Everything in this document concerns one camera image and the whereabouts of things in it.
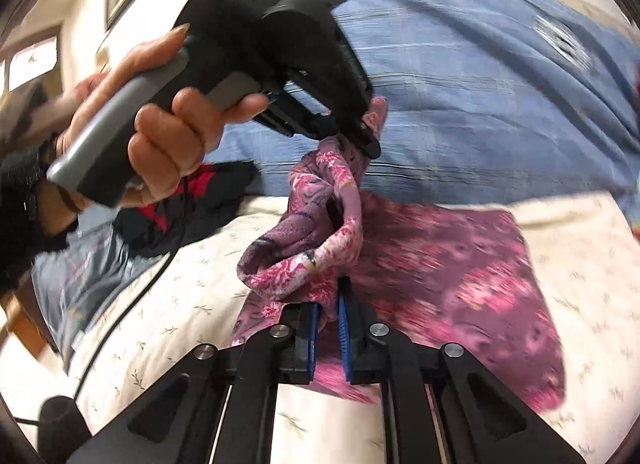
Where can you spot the purple floral garment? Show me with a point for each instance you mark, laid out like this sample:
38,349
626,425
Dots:
436,275

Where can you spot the person's left forearm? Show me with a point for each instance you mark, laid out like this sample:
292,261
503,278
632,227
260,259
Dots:
23,173

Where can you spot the black and red garment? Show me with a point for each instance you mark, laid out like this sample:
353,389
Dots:
205,201

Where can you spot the cream leaf-print blanket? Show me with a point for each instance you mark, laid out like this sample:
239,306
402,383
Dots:
586,262

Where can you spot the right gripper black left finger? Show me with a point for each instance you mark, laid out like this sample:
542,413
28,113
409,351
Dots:
215,405

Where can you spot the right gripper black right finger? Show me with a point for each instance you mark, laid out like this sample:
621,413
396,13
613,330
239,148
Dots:
440,405

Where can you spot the person's left hand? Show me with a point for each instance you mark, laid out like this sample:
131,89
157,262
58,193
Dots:
166,145

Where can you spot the blue plaid bedsheet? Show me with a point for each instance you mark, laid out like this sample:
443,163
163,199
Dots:
498,101

